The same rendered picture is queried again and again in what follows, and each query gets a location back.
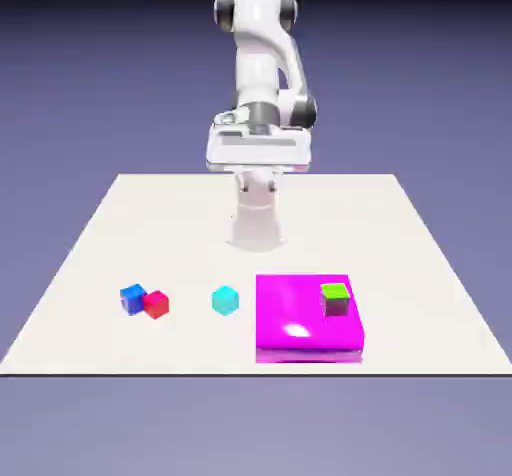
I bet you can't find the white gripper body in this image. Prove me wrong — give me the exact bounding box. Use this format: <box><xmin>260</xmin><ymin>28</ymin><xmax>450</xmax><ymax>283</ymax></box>
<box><xmin>205</xmin><ymin>122</ymin><xmax>313</xmax><ymax>174</ymax></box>

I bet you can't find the small cyan cube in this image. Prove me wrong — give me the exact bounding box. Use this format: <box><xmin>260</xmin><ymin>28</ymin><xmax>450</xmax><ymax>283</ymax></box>
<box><xmin>211</xmin><ymin>284</ymin><xmax>241</xmax><ymax>317</ymax></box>

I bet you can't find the small green cube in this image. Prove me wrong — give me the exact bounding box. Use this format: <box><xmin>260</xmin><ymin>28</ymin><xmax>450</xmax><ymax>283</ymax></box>
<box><xmin>319</xmin><ymin>282</ymin><xmax>352</xmax><ymax>318</ymax></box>

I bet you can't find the small red cube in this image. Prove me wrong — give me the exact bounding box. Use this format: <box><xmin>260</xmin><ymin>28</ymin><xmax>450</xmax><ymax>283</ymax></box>
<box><xmin>142</xmin><ymin>289</ymin><xmax>171</xmax><ymax>320</ymax></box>

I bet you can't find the small blue cube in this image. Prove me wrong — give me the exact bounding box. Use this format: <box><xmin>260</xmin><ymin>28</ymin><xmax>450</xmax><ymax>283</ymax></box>
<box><xmin>119</xmin><ymin>283</ymin><xmax>148</xmax><ymax>317</ymax></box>

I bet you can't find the large magenta box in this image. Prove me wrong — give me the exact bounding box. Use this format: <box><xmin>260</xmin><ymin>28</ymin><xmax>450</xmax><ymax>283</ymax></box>
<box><xmin>254</xmin><ymin>273</ymin><xmax>366</xmax><ymax>365</ymax></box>

